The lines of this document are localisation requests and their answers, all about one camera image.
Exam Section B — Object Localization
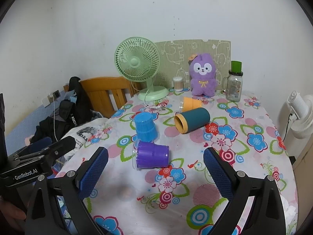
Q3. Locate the black clothes pile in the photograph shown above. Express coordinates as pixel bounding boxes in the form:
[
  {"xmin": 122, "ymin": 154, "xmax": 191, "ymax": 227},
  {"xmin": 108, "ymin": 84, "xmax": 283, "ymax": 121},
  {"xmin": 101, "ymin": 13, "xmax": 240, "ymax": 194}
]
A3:
[{"xmin": 29, "ymin": 77, "xmax": 99, "ymax": 144}]

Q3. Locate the orange plastic cup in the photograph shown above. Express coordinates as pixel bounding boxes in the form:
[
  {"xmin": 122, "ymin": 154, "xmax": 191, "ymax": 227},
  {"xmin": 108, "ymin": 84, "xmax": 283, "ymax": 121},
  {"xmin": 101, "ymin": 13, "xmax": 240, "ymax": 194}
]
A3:
[{"xmin": 180, "ymin": 97, "xmax": 203, "ymax": 113}]

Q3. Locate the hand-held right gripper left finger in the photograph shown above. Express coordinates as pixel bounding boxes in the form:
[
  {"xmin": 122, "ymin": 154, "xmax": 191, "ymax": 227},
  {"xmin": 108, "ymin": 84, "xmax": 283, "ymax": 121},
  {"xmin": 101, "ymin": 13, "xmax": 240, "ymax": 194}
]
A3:
[{"xmin": 24, "ymin": 146, "xmax": 109, "ymax": 235}]

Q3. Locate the teal cup with orange rim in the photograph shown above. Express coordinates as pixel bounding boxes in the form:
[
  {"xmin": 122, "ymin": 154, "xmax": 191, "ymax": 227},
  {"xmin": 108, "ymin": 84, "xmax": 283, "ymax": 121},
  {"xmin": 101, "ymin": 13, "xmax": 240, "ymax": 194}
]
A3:
[{"xmin": 174, "ymin": 107, "xmax": 211, "ymax": 134}]

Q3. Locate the glass mug jar green lid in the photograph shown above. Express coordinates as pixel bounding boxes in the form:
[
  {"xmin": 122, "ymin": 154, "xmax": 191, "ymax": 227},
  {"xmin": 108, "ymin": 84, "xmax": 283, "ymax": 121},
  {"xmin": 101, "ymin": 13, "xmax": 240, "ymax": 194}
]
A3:
[{"xmin": 222, "ymin": 61, "xmax": 243, "ymax": 101}]

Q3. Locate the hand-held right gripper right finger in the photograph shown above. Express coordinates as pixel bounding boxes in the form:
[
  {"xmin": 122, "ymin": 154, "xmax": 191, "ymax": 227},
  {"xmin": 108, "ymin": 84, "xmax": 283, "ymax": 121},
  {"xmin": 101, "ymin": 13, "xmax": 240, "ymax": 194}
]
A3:
[{"xmin": 203, "ymin": 147, "xmax": 287, "ymax": 235}]

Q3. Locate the blue plastic cup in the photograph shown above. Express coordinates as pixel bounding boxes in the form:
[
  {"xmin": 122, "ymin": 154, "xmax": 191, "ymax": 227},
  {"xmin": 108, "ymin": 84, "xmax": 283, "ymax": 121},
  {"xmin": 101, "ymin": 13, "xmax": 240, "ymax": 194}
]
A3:
[{"xmin": 133, "ymin": 113, "xmax": 159, "ymax": 143}]

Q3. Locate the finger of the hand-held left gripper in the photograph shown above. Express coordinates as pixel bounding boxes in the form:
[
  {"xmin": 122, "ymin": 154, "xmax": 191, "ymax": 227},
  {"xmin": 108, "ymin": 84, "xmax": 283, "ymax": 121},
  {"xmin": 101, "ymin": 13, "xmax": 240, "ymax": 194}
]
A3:
[
  {"xmin": 41, "ymin": 135, "xmax": 76, "ymax": 163},
  {"xmin": 7, "ymin": 137, "xmax": 53, "ymax": 157}
]

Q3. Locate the white printed cloth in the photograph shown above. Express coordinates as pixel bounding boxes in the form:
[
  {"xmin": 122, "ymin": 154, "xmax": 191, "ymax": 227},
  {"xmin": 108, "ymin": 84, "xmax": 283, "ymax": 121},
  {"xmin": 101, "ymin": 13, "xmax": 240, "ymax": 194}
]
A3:
[{"xmin": 61, "ymin": 126, "xmax": 106, "ymax": 157}]

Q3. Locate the white charging cable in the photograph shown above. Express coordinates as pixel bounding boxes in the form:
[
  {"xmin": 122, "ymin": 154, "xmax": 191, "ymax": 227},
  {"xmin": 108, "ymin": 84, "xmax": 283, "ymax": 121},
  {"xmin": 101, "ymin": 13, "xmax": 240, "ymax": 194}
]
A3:
[{"xmin": 48, "ymin": 93, "xmax": 59, "ymax": 140}]

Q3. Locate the purple plush toy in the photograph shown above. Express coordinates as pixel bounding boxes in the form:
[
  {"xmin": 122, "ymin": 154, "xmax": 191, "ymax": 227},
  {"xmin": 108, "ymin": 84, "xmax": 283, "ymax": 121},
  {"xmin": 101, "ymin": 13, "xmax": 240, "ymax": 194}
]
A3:
[{"xmin": 188, "ymin": 53, "xmax": 219, "ymax": 97}]

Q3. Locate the green desk fan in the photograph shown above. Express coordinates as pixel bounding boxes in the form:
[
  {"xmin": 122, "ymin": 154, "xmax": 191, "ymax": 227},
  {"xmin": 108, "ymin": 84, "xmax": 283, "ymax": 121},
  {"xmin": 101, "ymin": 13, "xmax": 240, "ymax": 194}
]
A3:
[{"xmin": 114, "ymin": 37, "xmax": 170, "ymax": 101}]

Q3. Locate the green patterned board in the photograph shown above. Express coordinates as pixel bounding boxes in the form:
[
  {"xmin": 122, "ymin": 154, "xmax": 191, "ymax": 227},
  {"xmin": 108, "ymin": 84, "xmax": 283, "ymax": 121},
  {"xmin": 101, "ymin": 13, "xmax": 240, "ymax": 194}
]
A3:
[{"xmin": 154, "ymin": 39, "xmax": 231, "ymax": 91}]

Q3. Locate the white standing fan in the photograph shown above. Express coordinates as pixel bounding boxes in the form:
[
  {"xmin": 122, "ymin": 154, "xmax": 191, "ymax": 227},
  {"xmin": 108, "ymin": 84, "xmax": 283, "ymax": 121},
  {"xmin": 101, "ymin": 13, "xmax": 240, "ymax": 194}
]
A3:
[{"xmin": 279, "ymin": 90, "xmax": 313, "ymax": 141}]

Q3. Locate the purple plastic cup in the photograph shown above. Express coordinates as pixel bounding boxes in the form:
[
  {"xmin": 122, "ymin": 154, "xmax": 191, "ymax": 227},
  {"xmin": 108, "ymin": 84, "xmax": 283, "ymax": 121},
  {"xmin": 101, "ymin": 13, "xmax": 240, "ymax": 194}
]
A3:
[{"xmin": 132, "ymin": 141, "xmax": 170, "ymax": 169}]

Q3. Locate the wooden chair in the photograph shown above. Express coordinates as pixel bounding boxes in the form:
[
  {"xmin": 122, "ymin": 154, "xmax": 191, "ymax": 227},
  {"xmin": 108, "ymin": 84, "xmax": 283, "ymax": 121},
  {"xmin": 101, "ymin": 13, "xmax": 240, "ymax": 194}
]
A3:
[{"xmin": 64, "ymin": 76, "xmax": 141, "ymax": 118}]

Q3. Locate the beige cardboard box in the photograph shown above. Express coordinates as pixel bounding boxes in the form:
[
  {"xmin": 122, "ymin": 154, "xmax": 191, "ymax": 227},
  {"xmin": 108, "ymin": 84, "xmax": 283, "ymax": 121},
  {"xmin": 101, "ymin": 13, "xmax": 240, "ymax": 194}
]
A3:
[{"xmin": 292, "ymin": 139, "xmax": 313, "ymax": 201}]

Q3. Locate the cotton swab container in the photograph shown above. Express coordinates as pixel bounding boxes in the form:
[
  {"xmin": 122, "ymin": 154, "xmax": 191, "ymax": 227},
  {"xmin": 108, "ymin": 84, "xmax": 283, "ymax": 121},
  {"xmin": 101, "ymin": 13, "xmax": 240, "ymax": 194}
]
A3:
[{"xmin": 173, "ymin": 76, "xmax": 184, "ymax": 92}]

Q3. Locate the person's left hand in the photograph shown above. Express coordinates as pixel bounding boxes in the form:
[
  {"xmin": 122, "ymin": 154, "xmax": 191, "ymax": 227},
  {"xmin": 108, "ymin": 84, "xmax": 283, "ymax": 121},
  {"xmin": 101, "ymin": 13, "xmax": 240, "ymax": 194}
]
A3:
[{"xmin": 0, "ymin": 197, "xmax": 27, "ymax": 230}]

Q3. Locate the white fan cable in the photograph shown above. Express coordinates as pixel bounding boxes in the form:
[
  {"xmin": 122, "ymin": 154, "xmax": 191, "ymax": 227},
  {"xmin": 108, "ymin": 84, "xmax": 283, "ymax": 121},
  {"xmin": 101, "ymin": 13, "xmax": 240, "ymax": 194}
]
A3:
[{"xmin": 144, "ymin": 88, "xmax": 167, "ymax": 111}]

